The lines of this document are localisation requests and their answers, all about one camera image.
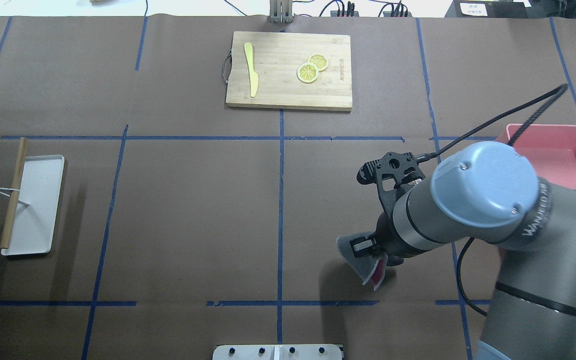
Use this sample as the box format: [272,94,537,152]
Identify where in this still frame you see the right black braided cable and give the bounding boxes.
[415,83,569,318]

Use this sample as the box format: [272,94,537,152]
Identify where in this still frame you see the grey wiping cloth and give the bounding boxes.
[336,231,387,291]

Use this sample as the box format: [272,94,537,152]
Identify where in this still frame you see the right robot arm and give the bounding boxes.
[336,141,576,360]

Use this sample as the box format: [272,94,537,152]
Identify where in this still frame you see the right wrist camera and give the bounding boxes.
[356,152,426,219]

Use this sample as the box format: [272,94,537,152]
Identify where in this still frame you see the lemon slice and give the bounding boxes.
[307,53,330,72]
[295,62,320,84]

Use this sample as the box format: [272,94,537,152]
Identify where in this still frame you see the lemon slice lower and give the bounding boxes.
[295,62,320,84]

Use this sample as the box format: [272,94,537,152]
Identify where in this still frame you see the wooden rack rod inner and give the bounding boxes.
[0,137,28,249]

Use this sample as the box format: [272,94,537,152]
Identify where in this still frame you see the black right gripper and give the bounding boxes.
[349,212,407,267]

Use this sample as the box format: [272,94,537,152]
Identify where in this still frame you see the white rectangular tray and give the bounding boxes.
[0,154,66,256]

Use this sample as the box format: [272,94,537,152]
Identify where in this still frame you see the lemon slice upper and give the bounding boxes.
[307,53,330,72]

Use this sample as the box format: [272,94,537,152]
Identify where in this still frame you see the pink plastic bin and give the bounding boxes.
[512,124,576,189]

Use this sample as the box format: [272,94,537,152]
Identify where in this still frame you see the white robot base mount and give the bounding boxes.
[212,343,346,360]

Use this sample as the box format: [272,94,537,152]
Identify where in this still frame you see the bamboo cutting board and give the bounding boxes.
[225,30,354,113]

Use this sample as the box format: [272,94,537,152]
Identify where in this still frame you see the yellow plastic knife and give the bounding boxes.
[243,42,259,98]

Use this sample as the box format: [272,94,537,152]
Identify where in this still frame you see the white wire rack stand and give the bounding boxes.
[0,187,30,207]

